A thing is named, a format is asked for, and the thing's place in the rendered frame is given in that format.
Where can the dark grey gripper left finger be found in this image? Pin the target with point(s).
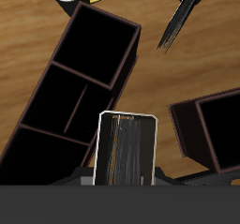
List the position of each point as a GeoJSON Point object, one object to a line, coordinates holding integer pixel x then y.
{"type": "Point", "coordinates": [85, 176]}

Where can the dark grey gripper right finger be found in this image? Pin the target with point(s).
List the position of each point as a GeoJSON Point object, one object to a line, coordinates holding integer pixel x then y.
{"type": "Point", "coordinates": [162, 177]}

